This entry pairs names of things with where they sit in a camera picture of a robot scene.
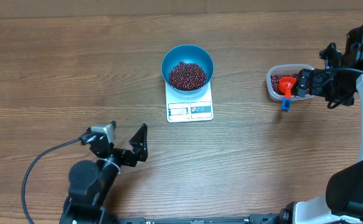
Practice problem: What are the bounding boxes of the clear plastic food container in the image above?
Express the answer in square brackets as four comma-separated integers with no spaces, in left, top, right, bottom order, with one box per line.
[266,63,314,101]

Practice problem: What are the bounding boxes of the red adzuki beans in bowl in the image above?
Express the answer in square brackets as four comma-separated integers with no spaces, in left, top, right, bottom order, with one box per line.
[168,62,207,91]

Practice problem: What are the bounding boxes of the blue plastic bowl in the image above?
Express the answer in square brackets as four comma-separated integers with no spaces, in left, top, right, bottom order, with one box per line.
[161,45,214,91]

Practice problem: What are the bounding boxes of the red adzuki beans in container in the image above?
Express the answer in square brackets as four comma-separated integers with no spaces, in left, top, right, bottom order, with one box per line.
[270,73,298,95]

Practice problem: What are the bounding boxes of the white digital kitchen scale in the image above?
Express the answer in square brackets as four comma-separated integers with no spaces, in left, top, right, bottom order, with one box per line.
[165,83,214,123]

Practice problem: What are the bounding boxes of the orange scoop with blue handle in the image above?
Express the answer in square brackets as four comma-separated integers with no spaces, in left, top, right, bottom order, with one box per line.
[278,76,296,113]

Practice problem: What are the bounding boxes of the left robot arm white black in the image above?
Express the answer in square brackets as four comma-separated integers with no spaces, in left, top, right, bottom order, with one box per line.
[60,121,148,224]

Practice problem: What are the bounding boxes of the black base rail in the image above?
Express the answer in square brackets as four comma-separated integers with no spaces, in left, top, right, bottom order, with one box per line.
[118,214,278,224]

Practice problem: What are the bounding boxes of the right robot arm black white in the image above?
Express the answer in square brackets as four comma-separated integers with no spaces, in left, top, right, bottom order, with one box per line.
[268,25,363,223]

